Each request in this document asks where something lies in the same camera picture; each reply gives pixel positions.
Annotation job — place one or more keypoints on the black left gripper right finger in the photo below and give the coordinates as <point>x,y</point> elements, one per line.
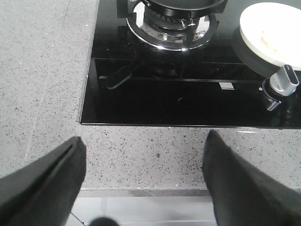
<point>242,195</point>

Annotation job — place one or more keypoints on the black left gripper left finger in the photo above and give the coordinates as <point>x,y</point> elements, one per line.
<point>43,192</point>

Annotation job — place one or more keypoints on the white plate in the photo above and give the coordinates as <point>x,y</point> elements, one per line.
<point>273,16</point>

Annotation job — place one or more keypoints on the black frying pan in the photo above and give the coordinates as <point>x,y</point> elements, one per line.
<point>187,5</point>

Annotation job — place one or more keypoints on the fried egg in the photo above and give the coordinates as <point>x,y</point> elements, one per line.
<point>286,45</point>

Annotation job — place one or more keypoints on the black glass cooktop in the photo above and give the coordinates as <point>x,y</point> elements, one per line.
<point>133,79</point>

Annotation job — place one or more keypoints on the silver stove knob left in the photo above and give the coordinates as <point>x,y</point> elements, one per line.
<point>283,83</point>

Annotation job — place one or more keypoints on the black gas burner left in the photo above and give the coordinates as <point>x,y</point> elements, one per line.
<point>159,21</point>

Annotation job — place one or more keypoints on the black pan support left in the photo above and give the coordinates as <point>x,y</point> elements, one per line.
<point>195,36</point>

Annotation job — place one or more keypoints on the wire pan trivet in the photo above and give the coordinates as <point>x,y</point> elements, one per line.
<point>138,10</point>

